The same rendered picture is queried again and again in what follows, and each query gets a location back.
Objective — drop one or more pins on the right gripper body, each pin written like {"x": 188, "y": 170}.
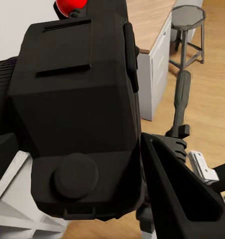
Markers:
{"x": 219, "y": 186}

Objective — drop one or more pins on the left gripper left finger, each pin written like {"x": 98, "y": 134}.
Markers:
{"x": 8, "y": 150}

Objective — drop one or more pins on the desk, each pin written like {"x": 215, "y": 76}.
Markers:
{"x": 152, "y": 29}

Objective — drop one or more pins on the bookcase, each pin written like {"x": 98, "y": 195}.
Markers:
{"x": 20, "y": 217}

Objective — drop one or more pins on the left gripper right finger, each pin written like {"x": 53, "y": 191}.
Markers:
{"x": 183, "y": 207}

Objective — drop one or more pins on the taboret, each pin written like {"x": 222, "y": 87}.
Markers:
{"x": 185, "y": 18}

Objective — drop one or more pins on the camera tripod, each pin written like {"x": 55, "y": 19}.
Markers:
{"x": 173, "y": 139}

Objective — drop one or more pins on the digital camera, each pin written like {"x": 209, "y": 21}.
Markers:
{"x": 71, "y": 99}

